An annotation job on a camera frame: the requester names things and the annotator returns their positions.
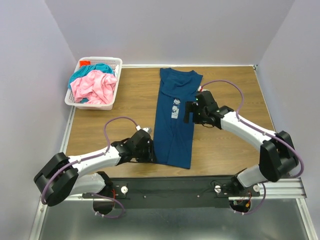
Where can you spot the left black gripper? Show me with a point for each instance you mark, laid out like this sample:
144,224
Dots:
150,157

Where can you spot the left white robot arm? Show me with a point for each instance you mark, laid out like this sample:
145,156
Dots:
57,178

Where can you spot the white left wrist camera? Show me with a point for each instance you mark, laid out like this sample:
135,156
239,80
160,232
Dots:
146,129

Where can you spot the pink t shirt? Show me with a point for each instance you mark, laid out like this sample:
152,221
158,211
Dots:
95,88

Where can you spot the dark blue t shirt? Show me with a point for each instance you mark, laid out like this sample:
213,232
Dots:
173,138

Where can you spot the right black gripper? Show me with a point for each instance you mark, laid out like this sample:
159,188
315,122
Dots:
192,107

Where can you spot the white plastic laundry basket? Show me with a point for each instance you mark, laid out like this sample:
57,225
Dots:
116,65

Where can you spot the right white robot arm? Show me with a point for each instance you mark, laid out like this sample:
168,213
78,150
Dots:
276,149

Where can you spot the orange cloth in basket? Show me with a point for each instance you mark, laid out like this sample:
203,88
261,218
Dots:
84,63

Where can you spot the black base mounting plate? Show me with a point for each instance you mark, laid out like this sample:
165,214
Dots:
178,192

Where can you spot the teal t shirt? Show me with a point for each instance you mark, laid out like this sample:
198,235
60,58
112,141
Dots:
84,70

